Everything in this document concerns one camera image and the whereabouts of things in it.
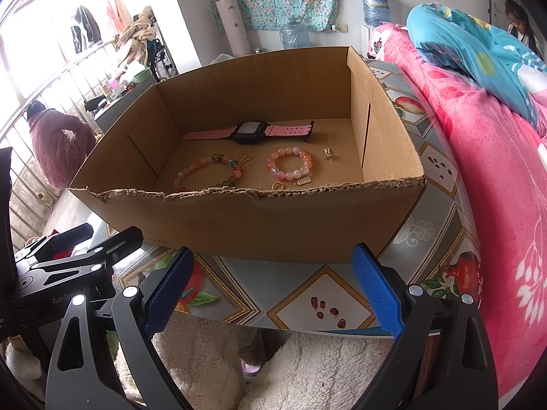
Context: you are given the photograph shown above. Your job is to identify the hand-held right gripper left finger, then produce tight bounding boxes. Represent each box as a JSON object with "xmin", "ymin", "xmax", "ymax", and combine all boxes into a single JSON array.
[{"xmin": 45, "ymin": 247, "xmax": 195, "ymax": 410}]

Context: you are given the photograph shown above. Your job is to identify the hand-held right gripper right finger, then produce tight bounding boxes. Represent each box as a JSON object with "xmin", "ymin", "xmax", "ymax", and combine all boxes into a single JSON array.
[{"xmin": 350, "ymin": 243, "xmax": 498, "ymax": 410}]

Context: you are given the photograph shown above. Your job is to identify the low grey table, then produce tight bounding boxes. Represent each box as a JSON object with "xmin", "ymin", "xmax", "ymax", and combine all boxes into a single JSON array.
[{"xmin": 92, "ymin": 74, "xmax": 159, "ymax": 137}]

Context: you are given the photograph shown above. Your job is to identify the person's left forearm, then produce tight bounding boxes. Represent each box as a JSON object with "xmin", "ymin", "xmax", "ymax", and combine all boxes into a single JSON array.
[{"xmin": 2, "ymin": 335, "xmax": 48, "ymax": 383}]

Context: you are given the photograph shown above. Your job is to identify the white water dispenser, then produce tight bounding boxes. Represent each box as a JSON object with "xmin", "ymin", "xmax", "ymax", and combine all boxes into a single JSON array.
[{"xmin": 361, "ymin": 23, "xmax": 379, "ymax": 58}]

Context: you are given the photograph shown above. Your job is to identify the pink bead bracelet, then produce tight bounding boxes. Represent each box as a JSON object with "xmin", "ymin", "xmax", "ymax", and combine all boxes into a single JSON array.
[{"xmin": 266, "ymin": 147, "xmax": 316, "ymax": 186}]

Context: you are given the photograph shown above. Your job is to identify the blue patterned quilt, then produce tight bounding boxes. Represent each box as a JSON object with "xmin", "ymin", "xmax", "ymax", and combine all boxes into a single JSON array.
[{"xmin": 406, "ymin": 3, "xmax": 547, "ymax": 126}]

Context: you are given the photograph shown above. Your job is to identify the large torn cardboard box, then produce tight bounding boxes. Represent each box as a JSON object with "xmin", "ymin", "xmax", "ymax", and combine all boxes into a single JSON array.
[{"xmin": 68, "ymin": 45, "xmax": 428, "ymax": 264}]

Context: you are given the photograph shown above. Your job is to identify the metal balcony railing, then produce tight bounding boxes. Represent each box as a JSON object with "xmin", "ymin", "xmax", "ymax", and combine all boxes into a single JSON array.
[{"xmin": 0, "ymin": 36, "xmax": 129, "ymax": 248}]

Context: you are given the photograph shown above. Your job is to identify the wheelchair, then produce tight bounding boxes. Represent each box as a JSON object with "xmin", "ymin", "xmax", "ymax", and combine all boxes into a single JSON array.
[{"xmin": 147, "ymin": 36, "xmax": 176, "ymax": 82}]

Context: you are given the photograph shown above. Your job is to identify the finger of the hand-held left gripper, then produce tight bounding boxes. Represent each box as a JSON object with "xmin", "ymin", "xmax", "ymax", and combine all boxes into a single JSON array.
[
  {"xmin": 34, "ymin": 226, "xmax": 145, "ymax": 279},
  {"xmin": 15, "ymin": 223, "xmax": 95, "ymax": 265}
]

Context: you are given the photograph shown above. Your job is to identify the empty clear water jug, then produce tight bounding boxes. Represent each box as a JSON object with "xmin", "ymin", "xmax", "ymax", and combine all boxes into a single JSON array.
[{"xmin": 280, "ymin": 17, "xmax": 310, "ymax": 50}]

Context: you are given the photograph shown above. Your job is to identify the multicolour bead bracelet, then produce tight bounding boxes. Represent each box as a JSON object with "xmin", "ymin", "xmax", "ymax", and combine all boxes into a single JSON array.
[{"xmin": 173, "ymin": 155, "xmax": 243, "ymax": 192}]

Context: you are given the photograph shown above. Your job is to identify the hanging pink garment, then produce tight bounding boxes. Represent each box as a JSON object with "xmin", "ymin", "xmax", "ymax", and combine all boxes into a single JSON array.
[{"xmin": 105, "ymin": 0, "xmax": 131, "ymax": 30}]

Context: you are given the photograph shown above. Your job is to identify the heap of beige clothes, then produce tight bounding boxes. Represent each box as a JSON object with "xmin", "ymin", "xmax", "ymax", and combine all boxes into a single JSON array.
[{"xmin": 113, "ymin": 6, "xmax": 159, "ymax": 67}]

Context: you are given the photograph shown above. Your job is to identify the hanging dark jacket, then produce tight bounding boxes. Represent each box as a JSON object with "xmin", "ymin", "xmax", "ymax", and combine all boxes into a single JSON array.
[{"xmin": 70, "ymin": 5, "xmax": 102, "ymax": 54}]

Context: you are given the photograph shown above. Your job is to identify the pink floral blanket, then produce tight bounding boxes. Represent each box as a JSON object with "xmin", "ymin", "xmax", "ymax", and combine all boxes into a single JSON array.
[{"xmin": 368, "ymin": 23, "xmax": 547, "ymax": 402}]

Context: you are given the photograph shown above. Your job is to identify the pink strap wrist watch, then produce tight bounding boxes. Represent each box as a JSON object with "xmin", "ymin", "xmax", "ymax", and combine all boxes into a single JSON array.
[{"xmin": 183, "ymin": 120, "xmax": 316, "ymax": 145}]

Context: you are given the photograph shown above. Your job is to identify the blue water jug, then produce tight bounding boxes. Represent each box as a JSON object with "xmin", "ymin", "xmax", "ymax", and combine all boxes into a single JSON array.
[{"xmin": 361, "ymin": 0, "xmax": 391, "ymax": 26}]

